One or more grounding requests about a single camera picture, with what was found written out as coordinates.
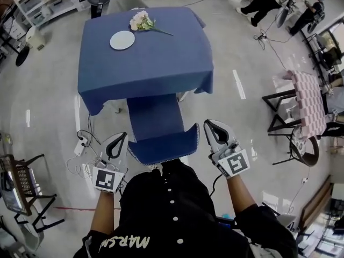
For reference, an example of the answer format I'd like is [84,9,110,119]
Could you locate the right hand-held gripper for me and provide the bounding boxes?
[203,119,251,180]

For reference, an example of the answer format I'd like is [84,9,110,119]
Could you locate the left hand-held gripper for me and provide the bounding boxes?
[92,132,130,196]

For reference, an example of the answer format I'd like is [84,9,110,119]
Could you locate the blue covered chair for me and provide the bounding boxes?
[126,93,202,169]

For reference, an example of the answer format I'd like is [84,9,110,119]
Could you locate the person's left forearm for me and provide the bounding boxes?
[90,189,121,235]

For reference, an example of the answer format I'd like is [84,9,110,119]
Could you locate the person's right forearm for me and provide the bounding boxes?
[226,174,259,216]

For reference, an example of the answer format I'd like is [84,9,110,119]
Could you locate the white plastic chair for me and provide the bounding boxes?
[15,218,45,253]

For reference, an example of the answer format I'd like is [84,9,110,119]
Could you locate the beige shell chair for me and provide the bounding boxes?
[106,0,147,15]

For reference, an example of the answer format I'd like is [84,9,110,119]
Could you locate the white power strip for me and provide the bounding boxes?
[73,140,87,156]

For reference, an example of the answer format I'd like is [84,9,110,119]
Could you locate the person's black buttoned jacket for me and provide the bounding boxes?
[72,160,299,258]

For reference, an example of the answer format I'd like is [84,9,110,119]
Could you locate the blue cloth covered table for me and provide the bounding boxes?
[77,6,214,117]

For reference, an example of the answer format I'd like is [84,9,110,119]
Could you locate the pink checkered cloth table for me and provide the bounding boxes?
[262,69,333,141]

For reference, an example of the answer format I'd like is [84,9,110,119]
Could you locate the white round plate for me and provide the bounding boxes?
[109,30,135,50]

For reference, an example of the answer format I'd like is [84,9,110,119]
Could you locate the pale artificial flower bouquet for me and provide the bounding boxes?
[129,10,174,37]

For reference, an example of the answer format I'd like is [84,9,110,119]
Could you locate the black round stand base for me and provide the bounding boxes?
[15,46,30,67]

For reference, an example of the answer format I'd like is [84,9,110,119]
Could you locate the white waste bin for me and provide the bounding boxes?
[26,26,46,51]

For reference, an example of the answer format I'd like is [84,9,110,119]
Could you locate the white shelving unit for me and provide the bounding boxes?
[5,0,92,28]

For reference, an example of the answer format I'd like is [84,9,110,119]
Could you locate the white tangled cable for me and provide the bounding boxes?
[65,154,98,180]

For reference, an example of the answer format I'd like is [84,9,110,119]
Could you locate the black metal frame chair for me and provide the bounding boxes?
[272,126,320,168]

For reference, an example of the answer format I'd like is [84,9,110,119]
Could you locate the black frame woven chair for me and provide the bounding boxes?
[0,153,66,233]

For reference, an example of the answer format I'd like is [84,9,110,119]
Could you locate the long black floor cable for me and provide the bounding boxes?
[253,27,292,70]

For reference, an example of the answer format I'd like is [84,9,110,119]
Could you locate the wooden frame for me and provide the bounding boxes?
[298,175,333,232]

